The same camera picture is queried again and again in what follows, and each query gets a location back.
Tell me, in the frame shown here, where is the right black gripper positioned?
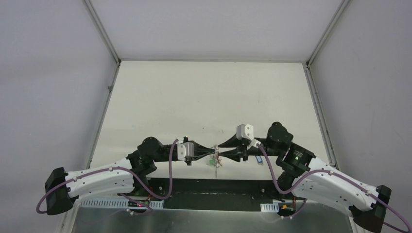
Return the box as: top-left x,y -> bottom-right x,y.
217,133 -> 282,162

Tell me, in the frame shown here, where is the metal crescent keyring plate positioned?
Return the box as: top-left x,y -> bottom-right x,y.
207,145 -> 223,178

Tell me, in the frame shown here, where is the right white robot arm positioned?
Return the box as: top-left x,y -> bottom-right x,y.
218,122 -> 392,233

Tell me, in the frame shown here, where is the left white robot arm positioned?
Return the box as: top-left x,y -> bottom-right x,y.
36,137 -> 216,216

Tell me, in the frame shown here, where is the blue key tag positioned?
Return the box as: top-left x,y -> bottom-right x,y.
255,155 -> 264,166

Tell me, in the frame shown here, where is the right circuit board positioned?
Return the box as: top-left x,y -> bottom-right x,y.
278,203 -> 296,217

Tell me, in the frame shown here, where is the circuit board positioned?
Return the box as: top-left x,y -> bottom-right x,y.
128,200 -> 150,208
278,203 -> 296,217

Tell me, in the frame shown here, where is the left circuit board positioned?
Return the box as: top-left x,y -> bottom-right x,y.
128,200 -> 150,208

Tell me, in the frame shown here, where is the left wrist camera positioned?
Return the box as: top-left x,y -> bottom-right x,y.
177,142 -> 195,161

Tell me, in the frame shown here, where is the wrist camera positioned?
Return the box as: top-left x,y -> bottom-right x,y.
235,124 -> 261,148
177,142 -> 195,161

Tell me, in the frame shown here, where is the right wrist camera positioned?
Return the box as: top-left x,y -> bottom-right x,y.
235,124 -> 261,148

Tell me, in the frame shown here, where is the aluminium frame rail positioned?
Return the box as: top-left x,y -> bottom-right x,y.
68,179 -> 359,204

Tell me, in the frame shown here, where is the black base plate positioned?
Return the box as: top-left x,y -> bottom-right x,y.
163,178 -> 295,212

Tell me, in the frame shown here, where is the right white cable duct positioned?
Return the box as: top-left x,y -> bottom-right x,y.
260,202 -> 279,213

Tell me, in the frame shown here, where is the white cable duct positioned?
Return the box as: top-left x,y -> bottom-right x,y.
260,202 -> 279,213
80,198 -> 164,210

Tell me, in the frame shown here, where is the left white cable duct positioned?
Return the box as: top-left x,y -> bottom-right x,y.
80,198 -> 164,210

